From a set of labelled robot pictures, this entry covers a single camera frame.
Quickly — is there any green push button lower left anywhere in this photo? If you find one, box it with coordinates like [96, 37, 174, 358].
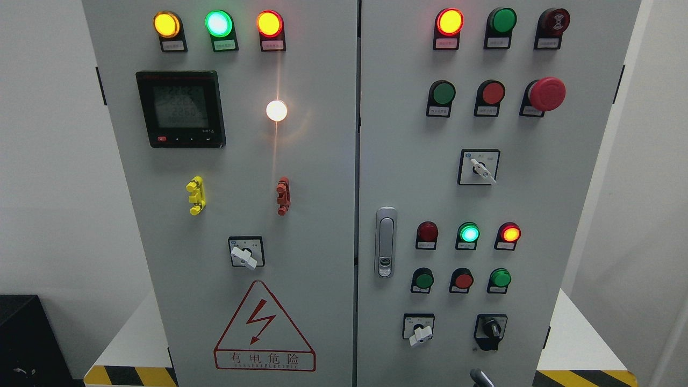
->
[411, 267, 434, 293]

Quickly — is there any green start push button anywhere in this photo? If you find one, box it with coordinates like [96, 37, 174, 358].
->
[428, 80, 456, 105]

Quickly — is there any red push button lower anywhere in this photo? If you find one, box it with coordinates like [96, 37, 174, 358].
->
[449, 268, 474, 293]

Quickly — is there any green push button lower right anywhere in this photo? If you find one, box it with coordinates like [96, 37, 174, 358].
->
[489, 268, 512, 289]

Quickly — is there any red stop push button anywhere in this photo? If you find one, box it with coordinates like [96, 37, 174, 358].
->
[477, 80, 505, 106]

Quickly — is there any red emergency stop mushroom button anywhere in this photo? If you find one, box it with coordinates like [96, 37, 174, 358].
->
[526, 76, 566, 112]

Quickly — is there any green button top row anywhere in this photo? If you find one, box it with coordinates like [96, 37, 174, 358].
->
[487, 7, 518, 34]

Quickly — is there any grey electrical control cabinet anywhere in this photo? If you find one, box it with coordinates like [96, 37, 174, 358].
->
[83, 1, 641, 386]

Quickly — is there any red terminal connector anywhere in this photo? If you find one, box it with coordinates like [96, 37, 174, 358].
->
[276, 176, 291, 216]

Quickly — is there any dark red indicator light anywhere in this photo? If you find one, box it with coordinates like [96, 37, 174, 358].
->
[416, 221, 439, 242]

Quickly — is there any white lit indicator light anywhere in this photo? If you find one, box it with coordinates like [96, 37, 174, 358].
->
[266, 99, 288, 123]

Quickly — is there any green lit indicator lower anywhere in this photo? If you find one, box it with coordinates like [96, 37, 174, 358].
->
[457, 222, 480, 243]

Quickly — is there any yellow terminal connector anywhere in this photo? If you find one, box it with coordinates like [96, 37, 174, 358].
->
[186, 176, 206, 216]

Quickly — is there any red high voltage warning sticker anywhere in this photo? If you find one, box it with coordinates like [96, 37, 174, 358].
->
[213, 280, 316, 372]

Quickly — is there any orange-red lit indicator lower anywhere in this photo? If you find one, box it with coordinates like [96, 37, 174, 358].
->
[497, 222, 521, 244]

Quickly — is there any black digital power meter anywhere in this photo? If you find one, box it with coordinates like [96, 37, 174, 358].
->
[135, 70, 226, 148]

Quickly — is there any orange-red indicator light top left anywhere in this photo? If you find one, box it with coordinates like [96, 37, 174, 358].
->
[256, 10, 284, 38]

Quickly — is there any red lit indicator top right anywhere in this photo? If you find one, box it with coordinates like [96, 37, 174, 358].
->
[435, 8, 464, 37]

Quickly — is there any green indicator light top left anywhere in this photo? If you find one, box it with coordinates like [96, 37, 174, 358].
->
[205, 10, 234, 38]

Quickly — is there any yellow indicator light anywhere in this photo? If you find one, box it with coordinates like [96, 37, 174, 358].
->
[153, 10, 182, 39]

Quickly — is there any silver door latch handle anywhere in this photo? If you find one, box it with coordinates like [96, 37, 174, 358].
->
[375, 206, 397, 278]

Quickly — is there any left white rotary selector switch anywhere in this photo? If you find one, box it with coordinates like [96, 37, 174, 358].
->
[228, 236, 265, 270]

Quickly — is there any white rotary selector switch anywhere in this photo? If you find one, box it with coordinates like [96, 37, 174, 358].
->
[402, 313, 435, 348]
[228, 236, 265, 270]

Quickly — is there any upper right white selector switch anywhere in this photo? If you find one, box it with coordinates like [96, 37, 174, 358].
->
[457, 149, 500, 186]

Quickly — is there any lower white rotary selector switch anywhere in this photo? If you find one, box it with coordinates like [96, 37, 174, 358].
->
[402, 313, 435, 348]

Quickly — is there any black rotary key switch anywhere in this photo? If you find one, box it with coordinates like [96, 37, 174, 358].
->
[474, 313, 508, 351]

